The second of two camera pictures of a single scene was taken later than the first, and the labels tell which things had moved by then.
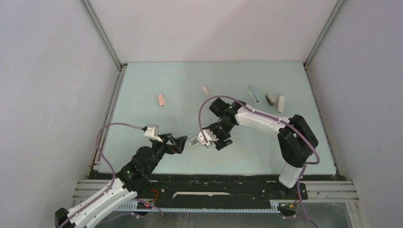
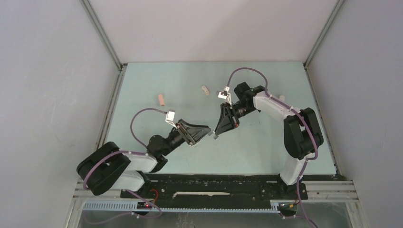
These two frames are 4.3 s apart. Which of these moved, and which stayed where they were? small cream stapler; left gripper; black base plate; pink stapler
Moved: left gripper
Stayed: black base plate; pink stapler; small cream stapler
